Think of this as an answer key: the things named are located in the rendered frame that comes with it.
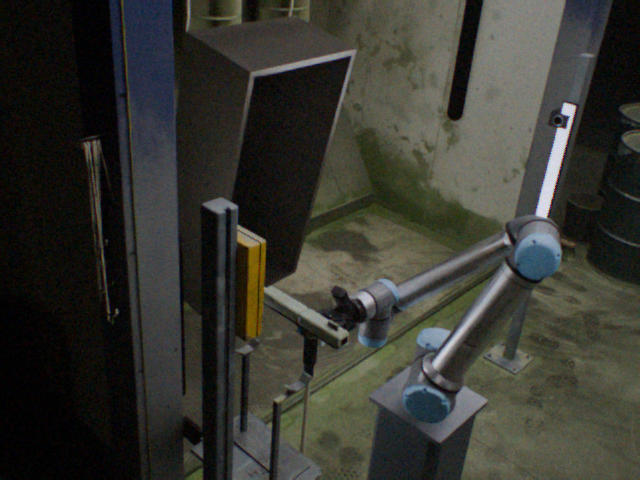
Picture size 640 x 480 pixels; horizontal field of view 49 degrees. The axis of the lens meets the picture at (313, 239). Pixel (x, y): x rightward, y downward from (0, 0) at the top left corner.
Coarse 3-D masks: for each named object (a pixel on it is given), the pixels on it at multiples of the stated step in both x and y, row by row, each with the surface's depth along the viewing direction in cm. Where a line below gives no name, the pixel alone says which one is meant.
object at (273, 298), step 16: (272, 288) 201; (272, 304) 198; (288, 304) 194; (304, 320) 189; (320, 320) 188; (304, 336) 193; (320, 336) 187; (336, 336) 183; (304, 352) 195; (304, 368) 198
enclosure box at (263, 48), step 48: (192, 48) 256; (240, 48) 254; (288, 48) 265; (336, 48) 276; (192, 96) 265; (240, 96) 247; (288, 96) 314; (336, 96) 296; (192, 144) 274; (240, 144) 258; (288, 144) 324; (192, 192) 285; (240, 192) 338; (288, 192) 335; (192, 240) 296; (288, 240) 346; (192, 288) 308
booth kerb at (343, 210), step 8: (352, 200) 496; (360, 200) 503; (368, 200) 511; (336, 208) 485; (344, 208) 492; (352, 208) 500; (360, 208) 507; (320, 216) 475; (328, 216) 482; (336, 216) 489; (344, 216) 496; (312, 224) 472; (320, 224) 478; (328, 224) 485
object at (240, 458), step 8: (248, 416) 212; (264, 424) 210; (280, 440) 205; (192, 448) 199; (200, 448) 199; (240, 448) 200; (200, 456) 197; (240, 456) 198; (248, 456) 198; (304, 456) 199; (240, 464) 195; (248, 464) 196; (256, 464) 196; (312, 464) 197; (240, 472) 193; (248, 472) 193; (256, 472) 193; (264, 472) 193; (304, 472) 194; (312, 472) 195
